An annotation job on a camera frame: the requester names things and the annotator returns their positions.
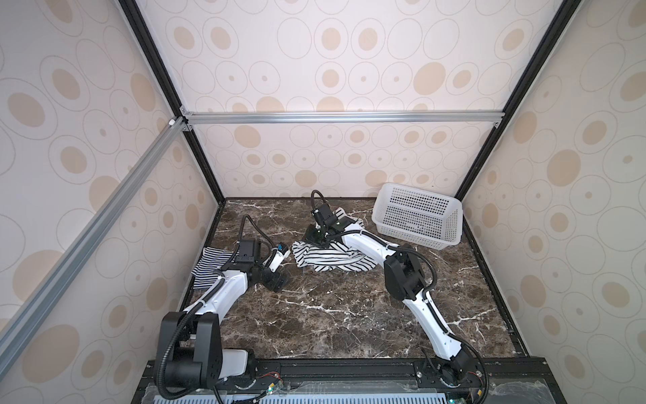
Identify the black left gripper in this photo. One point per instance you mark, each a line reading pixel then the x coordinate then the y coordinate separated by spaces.
pixel 277 281

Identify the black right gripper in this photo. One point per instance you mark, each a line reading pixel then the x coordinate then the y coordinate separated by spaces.
pixel 315 235

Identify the blue white striped tank top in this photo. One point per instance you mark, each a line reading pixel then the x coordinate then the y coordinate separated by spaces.
pixel 211 261

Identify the white plastic laundry basket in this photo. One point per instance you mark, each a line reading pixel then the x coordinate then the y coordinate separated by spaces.
pixel 418 216

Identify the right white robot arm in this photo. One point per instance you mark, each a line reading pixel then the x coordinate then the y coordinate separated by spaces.
pixel 410 278

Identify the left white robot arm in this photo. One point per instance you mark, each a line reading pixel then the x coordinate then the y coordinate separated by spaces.
pixel 190 355

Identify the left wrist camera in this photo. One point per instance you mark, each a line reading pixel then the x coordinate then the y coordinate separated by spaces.
pixel 280 254

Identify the back aluminium frame rail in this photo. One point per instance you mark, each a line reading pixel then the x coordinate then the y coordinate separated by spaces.
pixel 352 117

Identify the aluminium frame rail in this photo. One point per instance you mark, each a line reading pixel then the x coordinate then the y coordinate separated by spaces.
pixel 23 327
pixel 352 117

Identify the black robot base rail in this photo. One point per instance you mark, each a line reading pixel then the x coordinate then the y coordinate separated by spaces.
pixel 505 380

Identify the left aluminium frame rail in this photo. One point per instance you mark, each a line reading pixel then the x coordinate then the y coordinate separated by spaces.
pixel 23 327

